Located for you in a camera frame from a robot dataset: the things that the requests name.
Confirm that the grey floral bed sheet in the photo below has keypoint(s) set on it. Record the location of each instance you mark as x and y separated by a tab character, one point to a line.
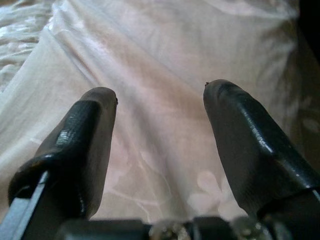
15	37

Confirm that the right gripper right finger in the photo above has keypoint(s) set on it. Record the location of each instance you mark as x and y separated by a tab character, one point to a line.
250	155

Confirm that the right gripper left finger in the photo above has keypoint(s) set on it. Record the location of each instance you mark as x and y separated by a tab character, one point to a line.
75	150

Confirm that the grey floral pillow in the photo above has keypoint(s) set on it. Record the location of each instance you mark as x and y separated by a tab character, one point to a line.
160	62

